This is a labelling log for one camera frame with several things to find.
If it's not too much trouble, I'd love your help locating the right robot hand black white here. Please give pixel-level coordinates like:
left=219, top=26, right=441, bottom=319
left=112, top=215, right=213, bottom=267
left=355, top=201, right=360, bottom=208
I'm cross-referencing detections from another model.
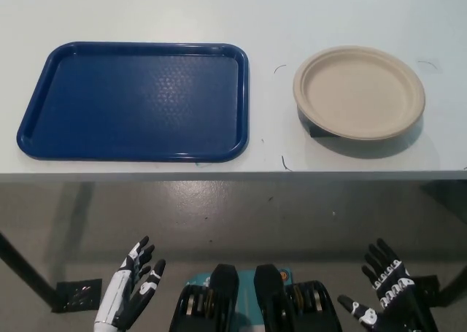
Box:
left=337, top=238, right=439, bottom=332

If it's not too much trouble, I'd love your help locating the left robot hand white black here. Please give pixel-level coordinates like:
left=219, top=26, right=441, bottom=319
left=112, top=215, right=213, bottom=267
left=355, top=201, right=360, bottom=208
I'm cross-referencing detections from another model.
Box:
left=93, top=236, right=166, bottom=332

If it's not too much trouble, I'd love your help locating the beige round paper plate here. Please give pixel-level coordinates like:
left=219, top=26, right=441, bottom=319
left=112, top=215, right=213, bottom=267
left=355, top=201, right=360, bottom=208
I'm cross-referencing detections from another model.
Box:
left=292, top=45, right=427, bottom=140

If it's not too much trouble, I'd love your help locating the black floor foot plate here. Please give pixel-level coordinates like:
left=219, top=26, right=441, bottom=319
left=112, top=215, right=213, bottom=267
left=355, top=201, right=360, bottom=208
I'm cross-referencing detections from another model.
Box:
left=54, top=278, right=104, bottom=314
left=411, top=276, right=444, bottom=306

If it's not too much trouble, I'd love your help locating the blue plastic serving tray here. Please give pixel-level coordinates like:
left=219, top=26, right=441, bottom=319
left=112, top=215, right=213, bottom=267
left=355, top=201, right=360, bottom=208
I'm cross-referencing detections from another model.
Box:
left=15, top=42, right=250, bottom=163

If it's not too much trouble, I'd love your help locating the black table leg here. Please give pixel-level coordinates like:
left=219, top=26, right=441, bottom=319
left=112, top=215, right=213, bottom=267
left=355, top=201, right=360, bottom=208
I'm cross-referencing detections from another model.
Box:
left=0, top=231, right=61, bottom=304

